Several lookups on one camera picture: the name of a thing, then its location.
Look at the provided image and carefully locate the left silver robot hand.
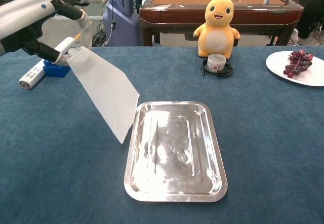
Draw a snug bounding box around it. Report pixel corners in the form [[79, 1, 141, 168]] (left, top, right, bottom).
[[0, 0, 106, 66]]

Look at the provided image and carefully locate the white paper sheet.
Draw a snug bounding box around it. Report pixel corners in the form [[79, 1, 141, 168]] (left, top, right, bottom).
[[66, 45, 140, 144]]

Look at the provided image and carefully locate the shiny metal tray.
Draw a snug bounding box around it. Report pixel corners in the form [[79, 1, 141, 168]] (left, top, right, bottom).
[[123, 101, 228, 203]]

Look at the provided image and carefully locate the white film roll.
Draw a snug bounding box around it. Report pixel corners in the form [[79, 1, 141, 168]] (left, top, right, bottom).
[[19, 36, 76, 90]]

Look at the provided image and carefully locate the blue toy building block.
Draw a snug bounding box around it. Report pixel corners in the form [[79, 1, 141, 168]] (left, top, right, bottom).
[[43, 59, 71, 78]]

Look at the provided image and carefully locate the blue grey machine body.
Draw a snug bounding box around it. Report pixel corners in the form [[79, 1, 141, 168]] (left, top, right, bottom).
[[102, 0, 141, 47]]

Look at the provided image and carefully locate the brown mahjong table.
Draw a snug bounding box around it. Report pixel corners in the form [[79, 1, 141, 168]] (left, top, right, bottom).
[[139, 0, 304, 47]]

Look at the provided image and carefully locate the yellow plush toy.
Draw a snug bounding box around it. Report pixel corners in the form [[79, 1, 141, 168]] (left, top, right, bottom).
[[193, 0, 241, 59]]

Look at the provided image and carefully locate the small clear jar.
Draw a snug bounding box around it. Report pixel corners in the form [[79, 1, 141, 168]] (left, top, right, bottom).
[[207, 53, 227, 73]]

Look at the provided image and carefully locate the white plate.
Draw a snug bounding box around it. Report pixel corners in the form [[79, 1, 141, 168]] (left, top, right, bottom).
[[265, 50, 324, 87]]

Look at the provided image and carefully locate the blue felt tablecloth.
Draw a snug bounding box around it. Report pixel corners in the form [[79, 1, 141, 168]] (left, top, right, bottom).
[[0, 46, 324, 224]]

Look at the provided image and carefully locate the bunch of red grapes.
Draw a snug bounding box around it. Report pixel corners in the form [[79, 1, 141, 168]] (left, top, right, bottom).
[[282, 49, 314, 79]]

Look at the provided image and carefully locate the seated person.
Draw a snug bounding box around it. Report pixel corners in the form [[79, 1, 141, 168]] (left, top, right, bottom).
[[296, 0, 324, 46]]

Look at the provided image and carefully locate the tangle of floor cables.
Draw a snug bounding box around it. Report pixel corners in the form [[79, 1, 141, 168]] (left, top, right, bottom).
[[91, 21, 112, 48]]

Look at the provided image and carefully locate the black coiled cable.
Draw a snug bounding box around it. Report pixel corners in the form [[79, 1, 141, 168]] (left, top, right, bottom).
[[200, 58, 234, 78]]

